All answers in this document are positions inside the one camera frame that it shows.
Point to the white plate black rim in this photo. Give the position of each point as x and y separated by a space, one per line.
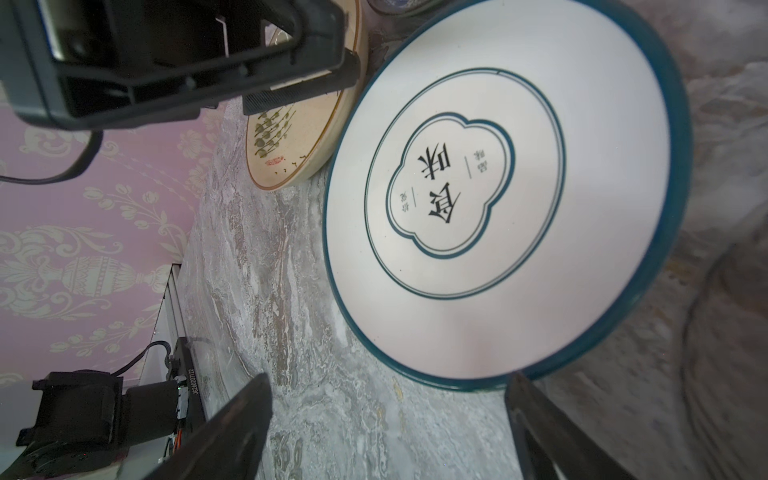
507 189

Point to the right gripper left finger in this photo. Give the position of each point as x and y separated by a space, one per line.
230 445

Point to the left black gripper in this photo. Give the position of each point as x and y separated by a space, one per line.
103 65

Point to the clear glass plate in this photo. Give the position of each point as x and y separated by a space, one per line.
724 367

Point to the cream plate with plant motif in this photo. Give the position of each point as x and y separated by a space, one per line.
288 144

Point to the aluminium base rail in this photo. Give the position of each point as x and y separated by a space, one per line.
169 326

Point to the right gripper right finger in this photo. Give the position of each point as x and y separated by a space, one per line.
548 444

